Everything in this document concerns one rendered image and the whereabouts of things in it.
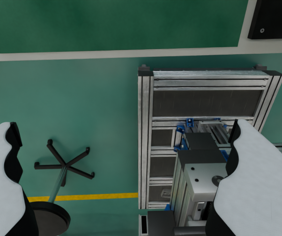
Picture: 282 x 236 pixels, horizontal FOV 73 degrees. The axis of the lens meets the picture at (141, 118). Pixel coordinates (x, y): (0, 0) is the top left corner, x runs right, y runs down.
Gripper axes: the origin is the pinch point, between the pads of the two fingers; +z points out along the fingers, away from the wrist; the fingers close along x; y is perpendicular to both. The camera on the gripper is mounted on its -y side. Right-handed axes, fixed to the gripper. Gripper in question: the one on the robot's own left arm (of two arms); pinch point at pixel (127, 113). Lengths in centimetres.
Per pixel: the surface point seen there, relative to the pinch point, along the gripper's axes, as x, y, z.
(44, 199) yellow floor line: -95, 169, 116
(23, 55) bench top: -27.9, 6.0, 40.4
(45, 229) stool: -60, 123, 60
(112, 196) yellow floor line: -24, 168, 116
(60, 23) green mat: -16.8, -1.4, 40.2
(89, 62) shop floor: -29, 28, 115
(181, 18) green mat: 11.8, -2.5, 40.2
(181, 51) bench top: 12.7, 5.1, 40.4
